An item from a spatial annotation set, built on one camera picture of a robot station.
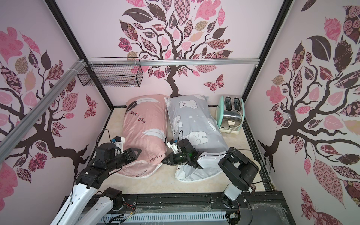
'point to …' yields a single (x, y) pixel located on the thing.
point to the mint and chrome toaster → (230, 114)
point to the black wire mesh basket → (113, 75)
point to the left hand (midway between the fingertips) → (138, 155)
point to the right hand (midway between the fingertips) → (161, 161)
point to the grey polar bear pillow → (191, 118)
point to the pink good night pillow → (144, 128)
